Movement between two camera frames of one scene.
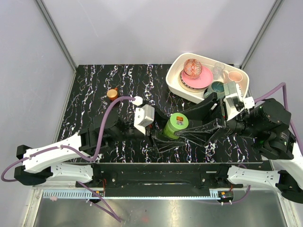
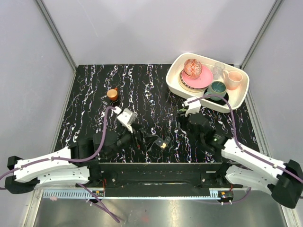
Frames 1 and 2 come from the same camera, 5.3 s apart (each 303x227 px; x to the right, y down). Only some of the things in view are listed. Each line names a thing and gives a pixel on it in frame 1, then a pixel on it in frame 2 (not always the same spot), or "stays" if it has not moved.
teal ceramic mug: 218,87 stays
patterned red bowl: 192,69 stays
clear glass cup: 218,70 stays
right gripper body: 237,125 -> 183,121
